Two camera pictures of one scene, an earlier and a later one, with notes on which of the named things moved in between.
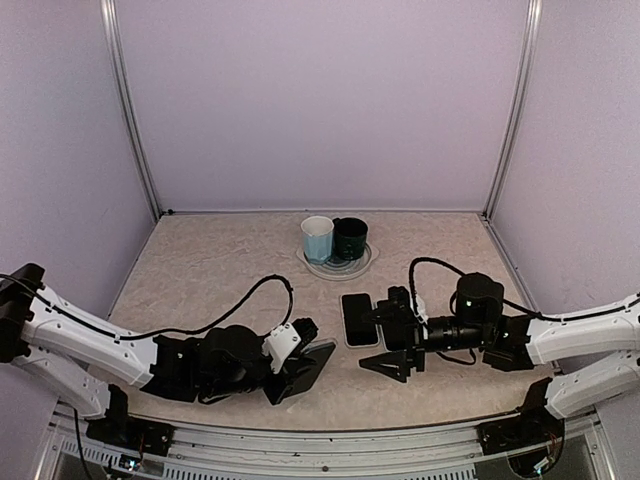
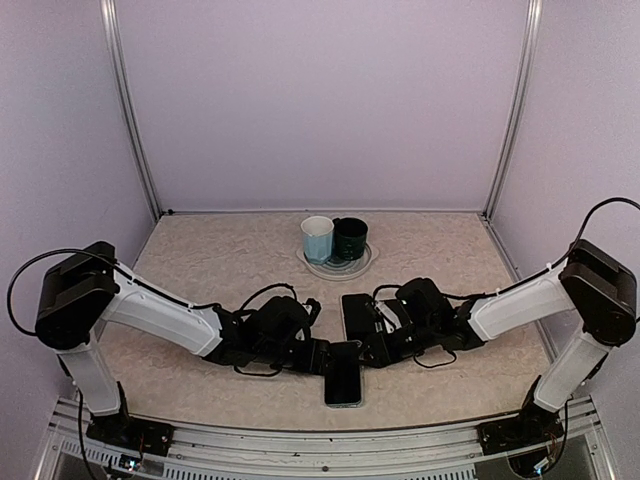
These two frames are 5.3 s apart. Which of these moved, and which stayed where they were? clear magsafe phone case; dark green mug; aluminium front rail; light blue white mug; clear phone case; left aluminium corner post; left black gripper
Moved: left black gripper; clear magsafe phone case
Stayed: clear phone case; aluminium front rail; left aluminium corner post; light blue white mug; dark green mug
